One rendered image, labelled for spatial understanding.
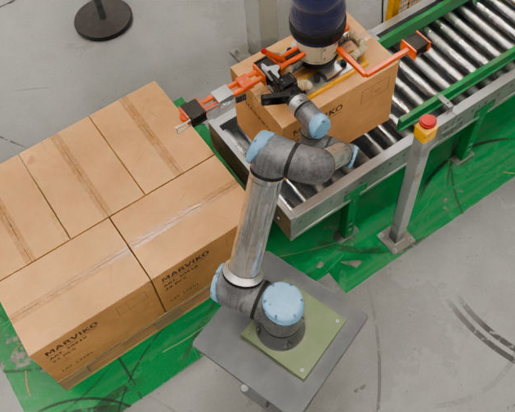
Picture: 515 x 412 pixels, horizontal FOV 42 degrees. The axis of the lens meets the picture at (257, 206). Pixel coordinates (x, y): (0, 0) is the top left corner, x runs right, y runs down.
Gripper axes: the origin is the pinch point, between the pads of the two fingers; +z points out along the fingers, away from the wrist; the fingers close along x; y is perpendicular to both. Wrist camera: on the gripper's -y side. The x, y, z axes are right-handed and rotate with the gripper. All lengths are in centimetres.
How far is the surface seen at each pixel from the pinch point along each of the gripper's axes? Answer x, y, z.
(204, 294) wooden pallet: -119, -54, -16
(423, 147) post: -31, 45, -52
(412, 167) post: -49, 45, -49
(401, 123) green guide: -60, 64, -22
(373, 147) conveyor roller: -66, 47, -22
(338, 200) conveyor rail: -71, 17, -33
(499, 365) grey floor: -121, 42, -131
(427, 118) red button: -17, 47, -48
